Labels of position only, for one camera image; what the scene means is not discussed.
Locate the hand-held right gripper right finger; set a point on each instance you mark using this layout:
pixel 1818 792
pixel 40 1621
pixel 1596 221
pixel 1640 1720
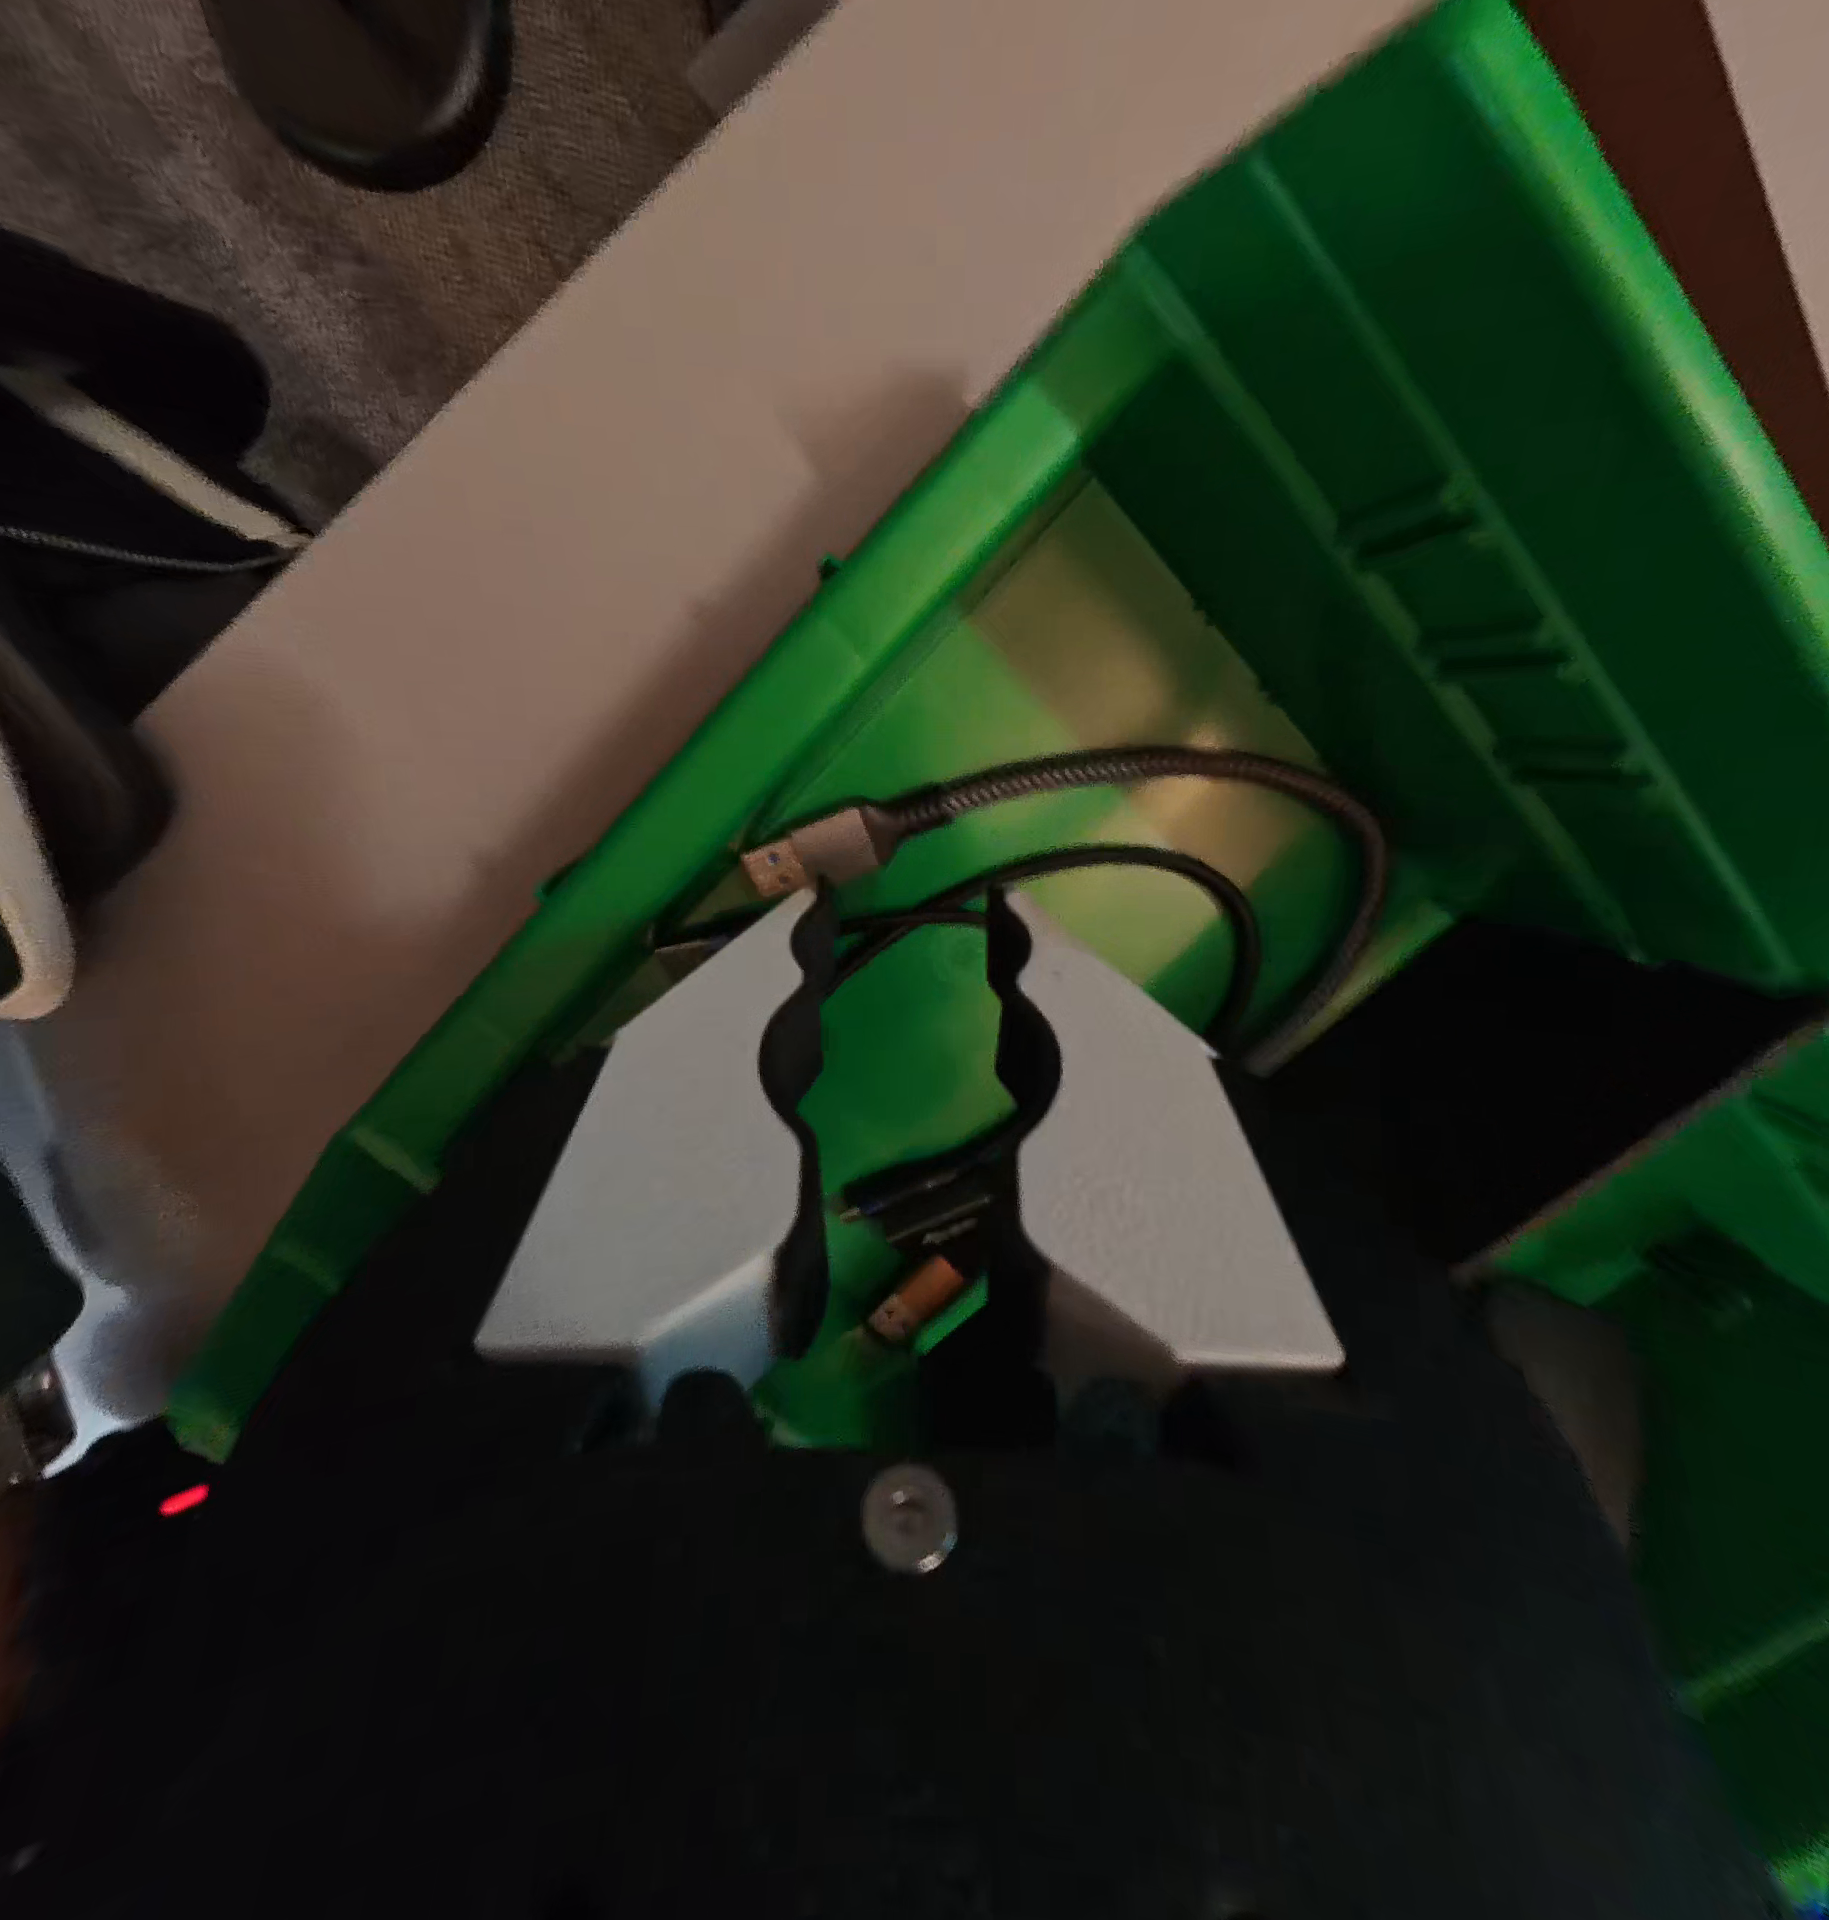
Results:
pixel 1170 1215

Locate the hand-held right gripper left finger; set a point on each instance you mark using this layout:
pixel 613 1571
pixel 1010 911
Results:
pixel 660 1201

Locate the black USB hub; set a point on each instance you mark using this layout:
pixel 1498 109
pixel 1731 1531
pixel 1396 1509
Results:
pixel 927 1213

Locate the green plastic bin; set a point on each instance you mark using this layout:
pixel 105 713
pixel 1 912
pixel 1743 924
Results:
pixel 1379 375

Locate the grey desk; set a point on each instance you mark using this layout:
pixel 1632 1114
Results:
pixel 481 603

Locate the black divider in bin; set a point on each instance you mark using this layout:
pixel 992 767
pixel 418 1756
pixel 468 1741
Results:
pixel 1530 1082

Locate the black stanchion post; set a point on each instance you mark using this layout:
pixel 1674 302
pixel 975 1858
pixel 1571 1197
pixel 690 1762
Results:
pixel 376 146

